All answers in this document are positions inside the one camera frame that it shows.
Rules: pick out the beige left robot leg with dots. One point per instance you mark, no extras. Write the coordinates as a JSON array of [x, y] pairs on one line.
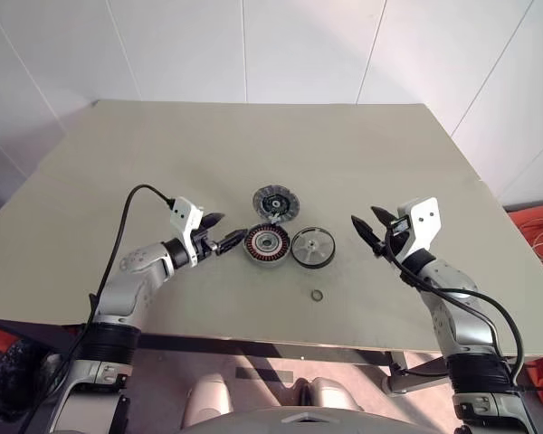
[[210, 398]]

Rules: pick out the motor stator with copper windings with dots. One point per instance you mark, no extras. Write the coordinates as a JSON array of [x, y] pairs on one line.
[[266, 244]]

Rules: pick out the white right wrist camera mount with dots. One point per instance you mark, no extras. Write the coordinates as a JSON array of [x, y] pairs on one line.
[[423, 226]]

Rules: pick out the black zip tie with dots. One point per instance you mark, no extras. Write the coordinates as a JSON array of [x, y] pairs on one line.
[[536, 388]]

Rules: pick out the black motor rotor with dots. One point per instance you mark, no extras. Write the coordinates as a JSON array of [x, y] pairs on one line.
[[313, 248]]

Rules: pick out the beige right robot leg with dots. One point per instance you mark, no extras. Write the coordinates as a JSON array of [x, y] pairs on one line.
[[330, 393]]

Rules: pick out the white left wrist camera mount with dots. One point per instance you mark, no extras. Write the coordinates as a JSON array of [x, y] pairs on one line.
[[183, 214]]

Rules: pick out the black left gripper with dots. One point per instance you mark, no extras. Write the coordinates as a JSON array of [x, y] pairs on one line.
[[204, 244]]

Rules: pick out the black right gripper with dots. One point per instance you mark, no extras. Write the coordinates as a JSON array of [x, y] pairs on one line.
[[396, 244]]

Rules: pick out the grey robot torso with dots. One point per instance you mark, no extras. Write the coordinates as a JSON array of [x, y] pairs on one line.
[[253, 422]]

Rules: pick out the grey motor end cap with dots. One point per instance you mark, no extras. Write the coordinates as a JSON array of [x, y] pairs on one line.
[[276, 203]]

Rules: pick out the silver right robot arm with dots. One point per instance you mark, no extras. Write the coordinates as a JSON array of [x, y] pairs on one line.
[[452, 280]]

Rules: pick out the black metal table frame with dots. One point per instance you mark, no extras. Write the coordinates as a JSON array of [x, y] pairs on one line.
[[262, 348]]

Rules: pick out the black floor tape strip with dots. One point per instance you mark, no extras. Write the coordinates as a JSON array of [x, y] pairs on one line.
[[264, 375]]

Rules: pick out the black speckled round shape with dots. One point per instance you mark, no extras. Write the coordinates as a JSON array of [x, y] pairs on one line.
[[13, 380]]

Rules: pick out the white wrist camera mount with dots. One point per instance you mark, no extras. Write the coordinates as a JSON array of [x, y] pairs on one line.
[[183, 214], [423, 226]]

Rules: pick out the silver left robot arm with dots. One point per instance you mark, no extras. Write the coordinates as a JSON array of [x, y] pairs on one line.
[[126, 289]]

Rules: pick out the beige robot leg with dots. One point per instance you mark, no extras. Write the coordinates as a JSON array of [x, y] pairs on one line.
[[210, 398], [330, 393]]

